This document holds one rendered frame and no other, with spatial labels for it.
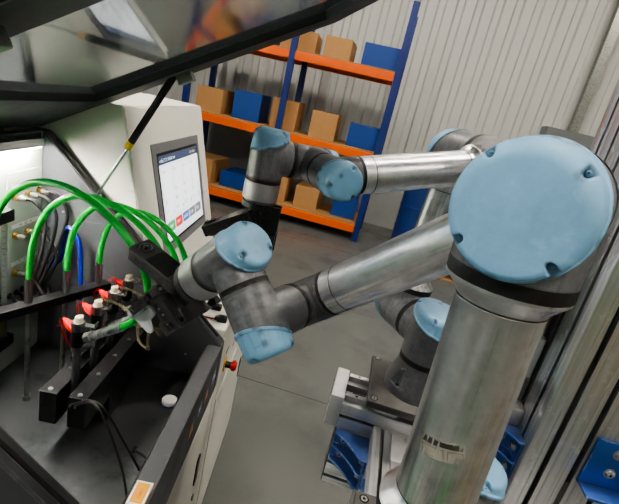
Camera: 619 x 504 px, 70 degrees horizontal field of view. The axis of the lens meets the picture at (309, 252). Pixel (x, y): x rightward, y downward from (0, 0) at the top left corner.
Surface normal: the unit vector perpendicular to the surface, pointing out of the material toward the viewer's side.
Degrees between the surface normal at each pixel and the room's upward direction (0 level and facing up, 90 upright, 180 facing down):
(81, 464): 0
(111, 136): 90
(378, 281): 105
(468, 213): 83
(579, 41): 90
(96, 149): 90
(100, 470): 0
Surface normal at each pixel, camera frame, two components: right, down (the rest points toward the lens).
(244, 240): 0.68, -0.39
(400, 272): -0.44, 0.44
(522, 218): -0.57, 0.00
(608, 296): -0.20, 0.28
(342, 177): 0.34, 0.37
